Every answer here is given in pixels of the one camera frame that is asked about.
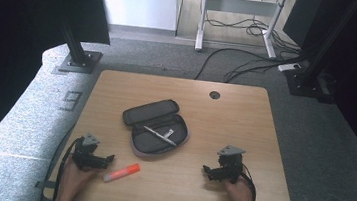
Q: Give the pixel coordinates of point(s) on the white metal desk frame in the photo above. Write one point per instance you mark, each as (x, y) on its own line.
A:
(240, 5)

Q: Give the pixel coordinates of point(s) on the grey tape strip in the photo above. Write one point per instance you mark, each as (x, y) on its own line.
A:
(44, 185)

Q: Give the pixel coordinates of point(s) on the person's right hand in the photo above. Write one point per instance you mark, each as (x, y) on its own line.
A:
(242, 196)

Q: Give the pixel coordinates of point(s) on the orange highlighter marker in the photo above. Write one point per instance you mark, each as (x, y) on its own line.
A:
(125, 172)

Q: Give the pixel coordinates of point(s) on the person's left hand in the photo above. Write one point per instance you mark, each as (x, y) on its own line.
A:
(72, 180)

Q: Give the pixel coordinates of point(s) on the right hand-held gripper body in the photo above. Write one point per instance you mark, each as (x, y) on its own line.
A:
(230, 166)

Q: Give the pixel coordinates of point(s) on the black zip pencil case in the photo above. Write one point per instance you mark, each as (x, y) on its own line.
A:
(152, 111)

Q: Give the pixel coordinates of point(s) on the black metal stand with base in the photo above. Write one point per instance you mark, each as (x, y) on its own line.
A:
(80, 61)
(305, 85)

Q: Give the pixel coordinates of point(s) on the silver pen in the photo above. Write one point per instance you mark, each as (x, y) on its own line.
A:
(159, 135)

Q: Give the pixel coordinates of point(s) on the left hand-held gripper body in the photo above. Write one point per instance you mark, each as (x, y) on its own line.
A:
(86, 158)

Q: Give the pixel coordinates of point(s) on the white power strip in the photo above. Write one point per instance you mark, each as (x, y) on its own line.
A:
(289, 67)

